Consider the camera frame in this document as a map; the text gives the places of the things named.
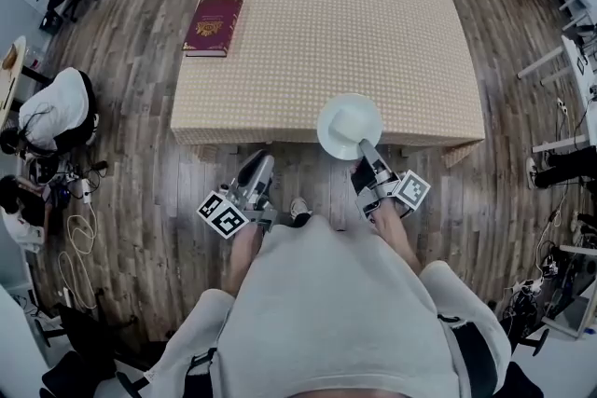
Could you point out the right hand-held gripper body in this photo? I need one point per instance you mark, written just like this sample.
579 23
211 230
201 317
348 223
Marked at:
410 191

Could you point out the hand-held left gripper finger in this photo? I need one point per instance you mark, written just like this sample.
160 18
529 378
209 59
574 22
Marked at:
248 168
266 172

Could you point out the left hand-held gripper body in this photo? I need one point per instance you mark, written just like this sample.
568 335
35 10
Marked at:
223 215

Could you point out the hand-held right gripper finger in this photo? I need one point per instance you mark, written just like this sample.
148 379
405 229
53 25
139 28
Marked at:
370 154
361 177

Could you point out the white plate of food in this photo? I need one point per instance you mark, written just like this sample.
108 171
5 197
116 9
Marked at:
349 121

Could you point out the person's right forearm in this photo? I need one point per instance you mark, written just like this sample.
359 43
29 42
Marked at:
396 233

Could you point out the person's left forearm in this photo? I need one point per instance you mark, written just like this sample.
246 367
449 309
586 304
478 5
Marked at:
242 256

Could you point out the person's shoe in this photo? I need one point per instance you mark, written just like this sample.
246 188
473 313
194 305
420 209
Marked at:
299 206

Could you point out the checkered cloth covered table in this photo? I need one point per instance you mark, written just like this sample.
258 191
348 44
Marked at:
336 37

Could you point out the white power strip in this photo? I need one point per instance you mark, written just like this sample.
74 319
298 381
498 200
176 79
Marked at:
562 106
86 191

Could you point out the person's grey sweater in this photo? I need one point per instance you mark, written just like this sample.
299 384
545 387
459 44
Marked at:
336 317

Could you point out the maroon hardcover book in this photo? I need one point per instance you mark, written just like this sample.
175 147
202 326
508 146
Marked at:
213 25

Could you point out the white desk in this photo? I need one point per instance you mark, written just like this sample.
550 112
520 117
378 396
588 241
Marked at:
580 79

